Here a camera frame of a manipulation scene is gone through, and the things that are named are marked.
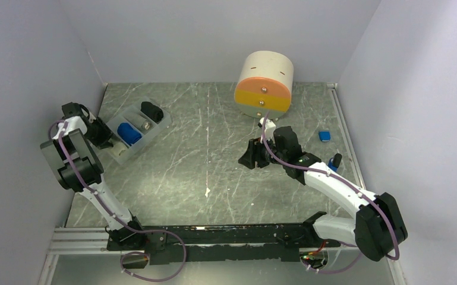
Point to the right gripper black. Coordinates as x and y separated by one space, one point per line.
254 153

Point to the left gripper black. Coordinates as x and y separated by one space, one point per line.
102 142

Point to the blue underwear white trim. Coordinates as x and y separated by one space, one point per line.
128 134

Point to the cream yellow cloth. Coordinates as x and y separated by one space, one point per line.
119 149

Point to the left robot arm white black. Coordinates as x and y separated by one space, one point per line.
70 154

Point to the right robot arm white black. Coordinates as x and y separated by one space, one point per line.
375 224

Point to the clear plastic compartment tray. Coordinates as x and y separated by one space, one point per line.
133 115

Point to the black rolled sock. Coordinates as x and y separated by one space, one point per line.
152 111

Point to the round drawer cabinet orange yellow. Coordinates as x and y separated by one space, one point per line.
265 85

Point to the small blue block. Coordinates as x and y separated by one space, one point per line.
324 136

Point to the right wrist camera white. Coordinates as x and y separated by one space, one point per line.
268 125

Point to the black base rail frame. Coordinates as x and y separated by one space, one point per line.
287 242

